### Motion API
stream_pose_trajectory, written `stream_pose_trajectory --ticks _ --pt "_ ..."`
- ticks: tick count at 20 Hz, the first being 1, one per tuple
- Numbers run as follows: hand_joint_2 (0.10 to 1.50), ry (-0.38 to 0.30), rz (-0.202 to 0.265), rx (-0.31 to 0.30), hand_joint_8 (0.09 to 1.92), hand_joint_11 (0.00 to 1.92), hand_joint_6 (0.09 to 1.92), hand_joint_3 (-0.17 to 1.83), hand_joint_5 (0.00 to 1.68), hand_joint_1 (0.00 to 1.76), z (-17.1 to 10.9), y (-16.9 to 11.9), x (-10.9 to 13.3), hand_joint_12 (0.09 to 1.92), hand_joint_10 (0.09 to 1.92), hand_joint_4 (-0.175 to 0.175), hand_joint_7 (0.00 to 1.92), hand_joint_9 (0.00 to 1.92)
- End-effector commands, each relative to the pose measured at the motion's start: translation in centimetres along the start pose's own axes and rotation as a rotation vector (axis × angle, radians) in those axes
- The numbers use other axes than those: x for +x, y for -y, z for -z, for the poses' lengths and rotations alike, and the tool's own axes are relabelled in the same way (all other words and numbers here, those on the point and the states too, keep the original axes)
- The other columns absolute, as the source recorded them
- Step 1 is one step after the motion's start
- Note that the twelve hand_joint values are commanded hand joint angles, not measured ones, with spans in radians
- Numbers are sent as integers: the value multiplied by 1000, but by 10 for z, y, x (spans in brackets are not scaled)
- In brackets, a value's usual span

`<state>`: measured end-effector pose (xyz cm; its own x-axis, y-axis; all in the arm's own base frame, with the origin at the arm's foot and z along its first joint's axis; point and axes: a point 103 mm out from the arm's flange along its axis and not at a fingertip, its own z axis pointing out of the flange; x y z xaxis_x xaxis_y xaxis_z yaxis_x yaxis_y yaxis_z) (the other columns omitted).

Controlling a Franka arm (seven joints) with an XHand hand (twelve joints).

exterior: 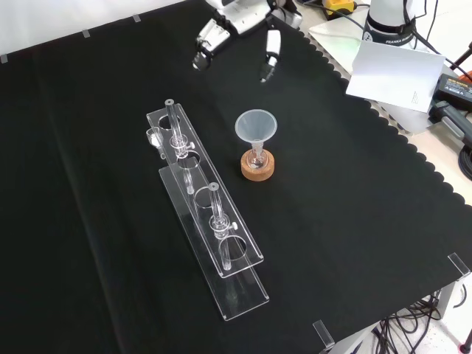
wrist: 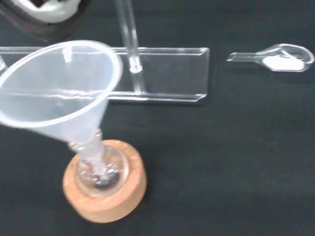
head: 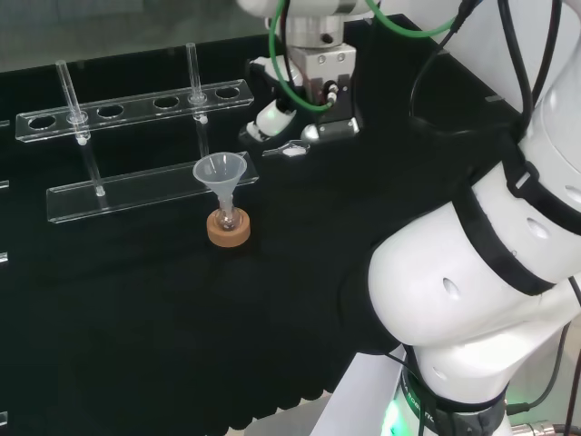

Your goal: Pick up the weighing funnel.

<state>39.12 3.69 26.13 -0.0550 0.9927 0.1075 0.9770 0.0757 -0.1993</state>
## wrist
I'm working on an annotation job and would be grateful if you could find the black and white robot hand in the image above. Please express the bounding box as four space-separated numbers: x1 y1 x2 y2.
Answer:
0 0 91 42

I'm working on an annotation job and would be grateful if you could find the translucent plastic funnel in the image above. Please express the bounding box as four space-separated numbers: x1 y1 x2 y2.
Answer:
0 41 124 178

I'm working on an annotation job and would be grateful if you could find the clear acrylic funnel stand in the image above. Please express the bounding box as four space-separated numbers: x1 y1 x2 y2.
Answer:
0 0 211 103

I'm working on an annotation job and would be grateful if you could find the small round-bottom glass flask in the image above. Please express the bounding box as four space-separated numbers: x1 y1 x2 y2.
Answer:
67 130 130 198

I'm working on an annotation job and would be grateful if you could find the black cloth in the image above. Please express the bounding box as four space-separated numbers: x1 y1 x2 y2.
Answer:
0 0 315 236

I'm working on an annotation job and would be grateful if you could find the cork ring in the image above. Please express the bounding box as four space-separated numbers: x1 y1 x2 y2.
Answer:
62 139 148 224

